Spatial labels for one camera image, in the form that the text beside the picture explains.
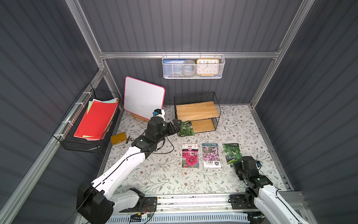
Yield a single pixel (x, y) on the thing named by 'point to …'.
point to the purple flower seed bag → (210, 154)
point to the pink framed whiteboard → (141, 98)
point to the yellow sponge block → (118, 138)
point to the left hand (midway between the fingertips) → (174, 122)
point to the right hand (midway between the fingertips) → (236, 163)
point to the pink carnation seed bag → (189, 156)
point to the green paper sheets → (112, 101)
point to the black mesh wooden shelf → (203, 109)
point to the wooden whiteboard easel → (135, 117)
